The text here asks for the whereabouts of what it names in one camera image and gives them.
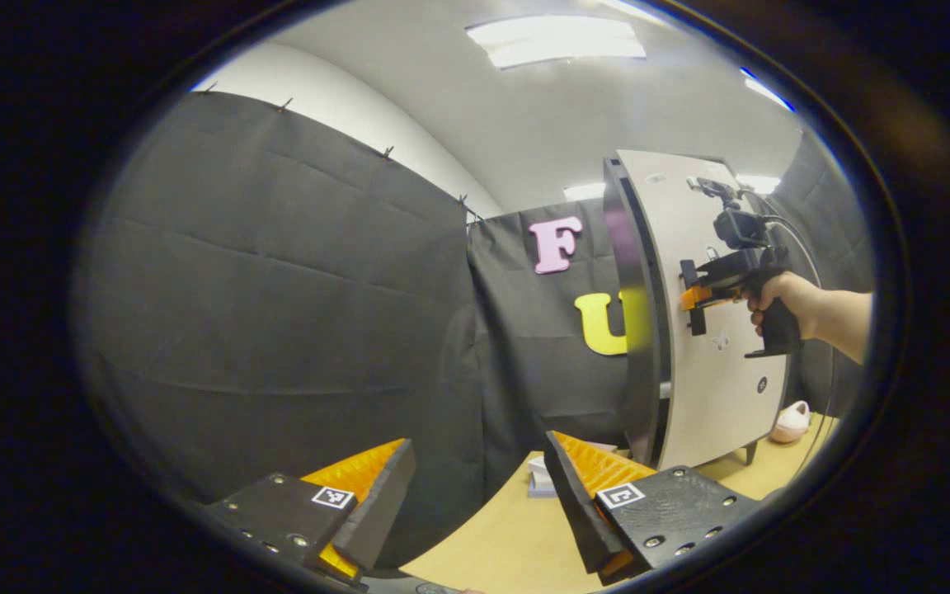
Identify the grey cabinet door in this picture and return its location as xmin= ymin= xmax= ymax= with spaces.
xmin=615 ymin=149 xmax=797 ymax=471

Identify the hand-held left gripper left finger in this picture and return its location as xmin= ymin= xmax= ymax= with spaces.
xmin=199 ymin=438 xmax=416 ymax=588

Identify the dark grey cabinet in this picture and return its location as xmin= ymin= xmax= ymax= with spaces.
xmin=603 ymin=155 xmax=760 ymax=468

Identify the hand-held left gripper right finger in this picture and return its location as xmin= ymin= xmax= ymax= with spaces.
xmin=544 ymin=430 xmax=764 ymax=587

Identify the black door handle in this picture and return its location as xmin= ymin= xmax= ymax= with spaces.
xmin=680 ymin=260 xmax=707 ymax=337

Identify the black backdrop cloth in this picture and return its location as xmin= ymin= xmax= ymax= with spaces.
xmin=71 ymin=89 xmax=876 ymax=570

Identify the pink plush toy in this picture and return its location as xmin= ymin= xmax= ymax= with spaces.
xmin=772 ymin=401 xmax=812 ymax=444

